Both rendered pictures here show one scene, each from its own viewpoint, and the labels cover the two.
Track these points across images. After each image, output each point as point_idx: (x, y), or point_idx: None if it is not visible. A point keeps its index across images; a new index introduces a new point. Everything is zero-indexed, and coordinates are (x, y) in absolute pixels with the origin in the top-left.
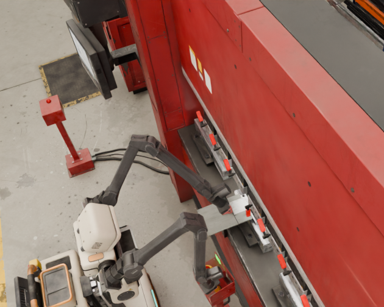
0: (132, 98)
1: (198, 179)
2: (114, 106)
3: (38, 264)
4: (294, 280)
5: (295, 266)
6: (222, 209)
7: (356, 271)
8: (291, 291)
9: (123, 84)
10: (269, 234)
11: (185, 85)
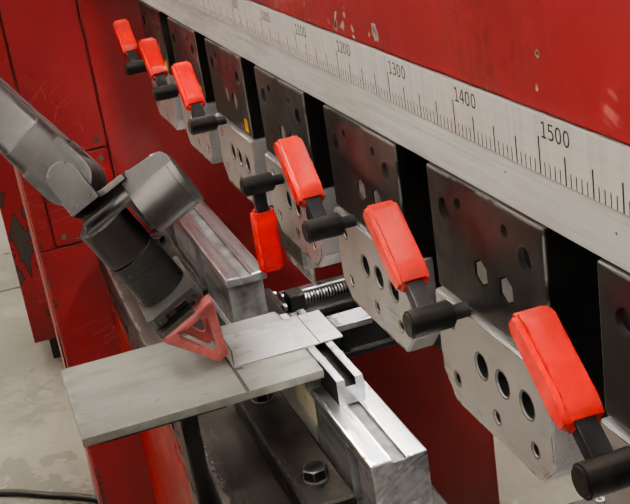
0: (48, 370)
1: (32, 113)
2: None
3: None
4: (494, 371)
5: (471, 193)
6: (161, 304)
7: None
8: None
9: (30, 343)
10: (348, 215)
11: (116, 37)
